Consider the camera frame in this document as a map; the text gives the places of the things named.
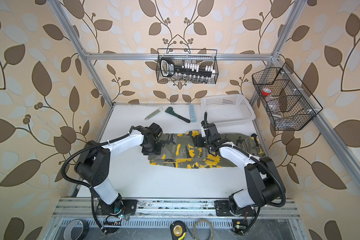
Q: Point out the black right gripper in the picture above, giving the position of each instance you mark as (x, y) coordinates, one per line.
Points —
(198, 140)

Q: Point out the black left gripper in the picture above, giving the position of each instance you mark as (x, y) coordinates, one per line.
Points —
(157, 152)

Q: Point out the camouflage trousers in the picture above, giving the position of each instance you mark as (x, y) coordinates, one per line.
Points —
(180, 151)

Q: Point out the white plastic basket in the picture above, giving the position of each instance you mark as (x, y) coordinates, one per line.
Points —
(227, 109)

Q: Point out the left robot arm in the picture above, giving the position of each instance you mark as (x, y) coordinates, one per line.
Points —
(93, 164)

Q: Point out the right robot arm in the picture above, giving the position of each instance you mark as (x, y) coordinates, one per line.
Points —
(263, 181)

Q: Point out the light blue sanding block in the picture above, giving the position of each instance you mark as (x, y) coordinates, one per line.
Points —
(192, 113)

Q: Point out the pale green utility knife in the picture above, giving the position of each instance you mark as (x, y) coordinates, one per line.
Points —
(151, 115)

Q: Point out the black socket set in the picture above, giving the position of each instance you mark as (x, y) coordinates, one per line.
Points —
(168, 68)

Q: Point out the yellow tape measure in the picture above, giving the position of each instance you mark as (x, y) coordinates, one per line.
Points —
(178, 230)

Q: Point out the grey tape roll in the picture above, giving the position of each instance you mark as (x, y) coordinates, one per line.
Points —
(76, 230)

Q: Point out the black wire basket centre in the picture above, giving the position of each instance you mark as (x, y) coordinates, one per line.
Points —
(205, 58)

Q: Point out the black wire basket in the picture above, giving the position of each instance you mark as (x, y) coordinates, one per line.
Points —
(291, 105)
(205, 58)

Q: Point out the black wire basket right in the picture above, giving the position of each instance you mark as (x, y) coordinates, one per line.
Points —
(291, 105)

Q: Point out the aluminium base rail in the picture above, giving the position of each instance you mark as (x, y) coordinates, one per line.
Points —
(157, 208)

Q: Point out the aluminium frame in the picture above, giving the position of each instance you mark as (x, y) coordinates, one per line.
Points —
(273, 60)

